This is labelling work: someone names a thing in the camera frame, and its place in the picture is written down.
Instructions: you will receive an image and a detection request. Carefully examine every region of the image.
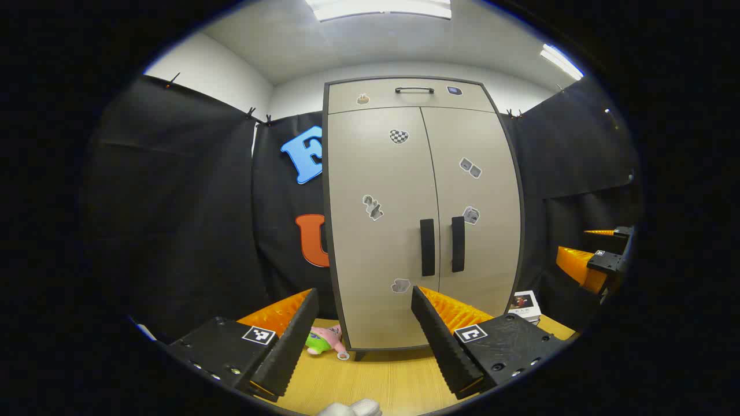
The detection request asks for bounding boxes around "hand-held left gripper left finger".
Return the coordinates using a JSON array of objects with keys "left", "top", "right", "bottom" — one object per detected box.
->
[{"left": 166, "top": 288, "right": 320, "bottom": 403}]

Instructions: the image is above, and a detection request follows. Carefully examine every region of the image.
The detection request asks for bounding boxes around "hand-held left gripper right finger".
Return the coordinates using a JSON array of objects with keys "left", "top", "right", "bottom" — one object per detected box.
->
[{"left": 410, "top": 285, "right": 570, "bottom": 400}]

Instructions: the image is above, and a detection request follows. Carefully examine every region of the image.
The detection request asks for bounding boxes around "beige cabinet drawer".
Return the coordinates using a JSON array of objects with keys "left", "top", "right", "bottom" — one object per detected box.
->
[{"left": 327, "top": 79, "right": 496, "bottom": 114}]

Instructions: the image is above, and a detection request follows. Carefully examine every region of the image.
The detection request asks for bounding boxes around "white fluffy object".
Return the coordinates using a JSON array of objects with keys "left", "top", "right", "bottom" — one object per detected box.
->
[{"left": 317, "top": 398, "right": 383, "bottom": 416}]

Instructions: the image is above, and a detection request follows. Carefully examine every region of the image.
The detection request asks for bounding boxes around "large ceiling light panel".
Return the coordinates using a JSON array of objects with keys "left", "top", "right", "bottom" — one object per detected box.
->
[{"left": 305, "top": 0, "right": 453, "bottom": 23}]

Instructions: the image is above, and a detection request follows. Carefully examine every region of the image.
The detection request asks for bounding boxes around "beige cabinet door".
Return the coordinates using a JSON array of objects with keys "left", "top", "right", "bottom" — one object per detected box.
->
[
  {"left": 420, "top": 106, "right": 523, "bottom": 317},
  {"left": 327, "top": 106, "right": 441, "bottom": 351}
]

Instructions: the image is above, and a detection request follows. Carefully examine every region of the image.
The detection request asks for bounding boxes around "white photo booklet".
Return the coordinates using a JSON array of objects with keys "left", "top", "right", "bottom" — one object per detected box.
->
[{"left": 508, "top": 290, "right": 542, "bottom": 323}]

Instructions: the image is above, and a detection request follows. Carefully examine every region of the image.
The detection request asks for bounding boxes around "narrow ceiling light panel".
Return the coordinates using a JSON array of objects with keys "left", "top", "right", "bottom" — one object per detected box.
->
[{"left": 540, "top": 44, "right": 584, "bottom": 81}]

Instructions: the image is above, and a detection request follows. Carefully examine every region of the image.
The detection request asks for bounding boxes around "black backdrop cloth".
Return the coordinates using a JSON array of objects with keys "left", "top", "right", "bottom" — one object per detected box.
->
[{"left": 87, "top": 74, "right": 642, "bottom": 347}]

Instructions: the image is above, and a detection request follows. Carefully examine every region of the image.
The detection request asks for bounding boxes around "pink green plush toy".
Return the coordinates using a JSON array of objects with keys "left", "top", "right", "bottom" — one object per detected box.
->
[{"left": 305, "top": 325, "right": 350, "bottom": 361}]

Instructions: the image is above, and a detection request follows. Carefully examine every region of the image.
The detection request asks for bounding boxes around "beige double-door shoe cabinet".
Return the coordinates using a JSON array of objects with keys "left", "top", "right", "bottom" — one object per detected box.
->
[{"left": 322, "top": 76, "right": 526, "bottom": 362}]

